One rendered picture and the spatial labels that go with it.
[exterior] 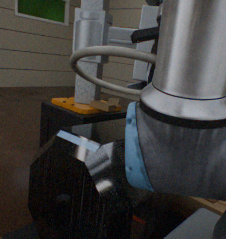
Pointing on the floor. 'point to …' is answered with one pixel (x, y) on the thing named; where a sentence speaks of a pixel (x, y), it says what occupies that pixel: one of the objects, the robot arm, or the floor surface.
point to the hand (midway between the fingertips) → (151, 81)
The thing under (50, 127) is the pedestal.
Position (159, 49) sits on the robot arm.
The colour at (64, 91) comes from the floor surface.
